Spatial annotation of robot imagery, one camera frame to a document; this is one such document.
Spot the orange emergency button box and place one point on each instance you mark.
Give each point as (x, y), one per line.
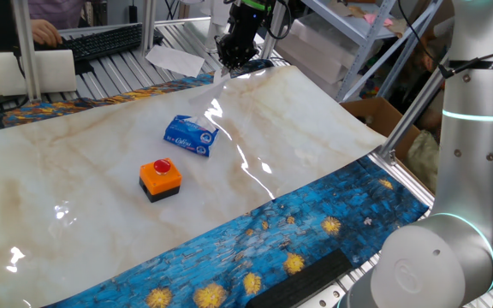
(161, 184)

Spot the person in purple shirt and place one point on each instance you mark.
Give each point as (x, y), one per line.
(54, 7)

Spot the white foam box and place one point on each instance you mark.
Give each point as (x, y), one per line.
(310, 60)
(336, 34)

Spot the grey metal shelf rack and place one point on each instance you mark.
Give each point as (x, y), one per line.
(364, 55)

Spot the aluminium frame post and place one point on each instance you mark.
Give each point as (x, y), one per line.
(148, 25)
(26, 51)

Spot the white paper sheet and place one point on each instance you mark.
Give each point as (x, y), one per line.
(174, 60)

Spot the colourful toy pile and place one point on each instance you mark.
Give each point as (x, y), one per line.
(369, 92)

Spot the white paper napkin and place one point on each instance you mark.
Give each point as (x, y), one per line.
(188, 118)
(216, 85)

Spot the glossy marble pattern sheet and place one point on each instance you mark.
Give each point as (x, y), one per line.
(79, 214)

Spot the beige cloth bag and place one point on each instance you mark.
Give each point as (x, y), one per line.
(424, 162)

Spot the pink paper scrap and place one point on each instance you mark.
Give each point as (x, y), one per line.
(375, 18)

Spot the black computer keyboard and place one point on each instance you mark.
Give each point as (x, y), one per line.
(109, 40)

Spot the typing person's hand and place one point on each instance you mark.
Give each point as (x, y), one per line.
(45, 33)

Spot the black foam block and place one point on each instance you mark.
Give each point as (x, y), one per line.
(302, 282)

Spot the blue tissue pack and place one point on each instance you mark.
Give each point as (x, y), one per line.
(186, 138)

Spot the brown cardboard box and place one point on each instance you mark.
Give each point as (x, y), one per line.
(383, 115)

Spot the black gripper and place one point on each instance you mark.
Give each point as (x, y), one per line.
(242, 38)

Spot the starry night print cloth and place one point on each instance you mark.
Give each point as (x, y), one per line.
(315, 222)

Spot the white flat box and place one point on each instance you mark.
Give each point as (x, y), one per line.
(54, 70)

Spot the aluminium frame strut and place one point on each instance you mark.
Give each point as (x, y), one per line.
(409, 115)

